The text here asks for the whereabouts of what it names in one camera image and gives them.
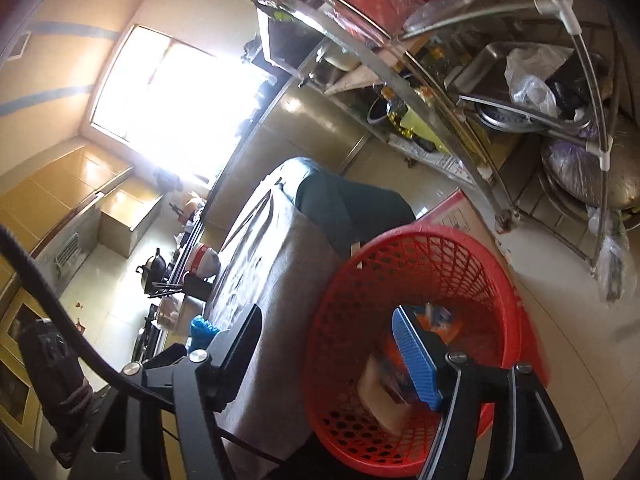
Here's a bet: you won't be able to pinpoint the black wok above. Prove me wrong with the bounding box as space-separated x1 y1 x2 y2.
136 249 168 293

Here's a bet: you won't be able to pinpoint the purple plastic bag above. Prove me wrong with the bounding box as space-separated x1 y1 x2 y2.
542 135 608 206

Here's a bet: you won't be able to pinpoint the black plastic bag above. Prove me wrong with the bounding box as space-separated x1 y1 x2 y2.
545 70 596 121

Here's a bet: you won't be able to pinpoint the clear hanging plastic bag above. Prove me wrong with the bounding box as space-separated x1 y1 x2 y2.
590 210 631 306

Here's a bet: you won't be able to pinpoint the orange pot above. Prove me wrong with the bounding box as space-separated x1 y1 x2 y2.
180 192 206 221

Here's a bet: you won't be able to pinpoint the yellow wall cabinets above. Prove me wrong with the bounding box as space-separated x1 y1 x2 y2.
0 145 166 261

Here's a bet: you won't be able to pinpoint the yellow framed cabinet door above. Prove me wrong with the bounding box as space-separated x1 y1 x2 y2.
0 290 46 421

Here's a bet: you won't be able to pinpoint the black gas stove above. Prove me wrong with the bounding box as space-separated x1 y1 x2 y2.
131 310 166 361

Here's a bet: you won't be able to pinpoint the steel storage rack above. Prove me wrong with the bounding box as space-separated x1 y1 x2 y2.
252 0 631 281

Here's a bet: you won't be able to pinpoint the olive base cabinets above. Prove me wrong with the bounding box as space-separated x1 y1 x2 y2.
200 75 381 241

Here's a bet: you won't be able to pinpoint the steel mixing bowl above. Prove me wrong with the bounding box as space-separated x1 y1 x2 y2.
155 295 206 333

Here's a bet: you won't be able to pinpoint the grey range hood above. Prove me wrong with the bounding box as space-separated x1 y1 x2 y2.
30 167 166 281

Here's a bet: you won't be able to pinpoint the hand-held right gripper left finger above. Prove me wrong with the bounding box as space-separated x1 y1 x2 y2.
75 304 263 480

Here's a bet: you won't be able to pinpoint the bright window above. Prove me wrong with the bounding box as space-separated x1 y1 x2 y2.
90 25 276 186

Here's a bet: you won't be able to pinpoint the yellow plastic bag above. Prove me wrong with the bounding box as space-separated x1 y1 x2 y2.
400 110 451 153

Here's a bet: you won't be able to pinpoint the dark cloth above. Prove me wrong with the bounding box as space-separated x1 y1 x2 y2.
295 170 417 261

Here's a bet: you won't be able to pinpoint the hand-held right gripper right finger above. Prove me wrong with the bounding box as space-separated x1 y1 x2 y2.
392 306 583 480

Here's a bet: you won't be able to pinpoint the steel tray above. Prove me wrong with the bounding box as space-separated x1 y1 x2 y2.
445 42 601 126

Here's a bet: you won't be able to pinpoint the grey tablecloth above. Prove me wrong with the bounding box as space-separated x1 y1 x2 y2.
200 157 361 461

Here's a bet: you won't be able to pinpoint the clear plastic wrapped plate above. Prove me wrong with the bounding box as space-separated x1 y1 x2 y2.
402 0 491 33

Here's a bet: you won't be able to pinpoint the red plastic mesh basket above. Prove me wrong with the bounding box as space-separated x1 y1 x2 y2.
302 225 551 478

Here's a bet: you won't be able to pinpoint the black cable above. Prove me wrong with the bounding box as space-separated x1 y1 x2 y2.
0 225 301 466

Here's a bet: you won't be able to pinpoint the white plastic bag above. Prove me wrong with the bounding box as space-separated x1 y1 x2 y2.
505 47 576 116

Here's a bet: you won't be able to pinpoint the blue table cover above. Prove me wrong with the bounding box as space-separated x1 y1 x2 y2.
272 156 326 196

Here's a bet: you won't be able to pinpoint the blue plastic bag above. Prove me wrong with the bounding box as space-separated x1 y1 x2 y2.
189 316 221 353

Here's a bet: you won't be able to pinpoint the orange snack packet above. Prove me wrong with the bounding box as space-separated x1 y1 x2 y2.
415 305 463 346

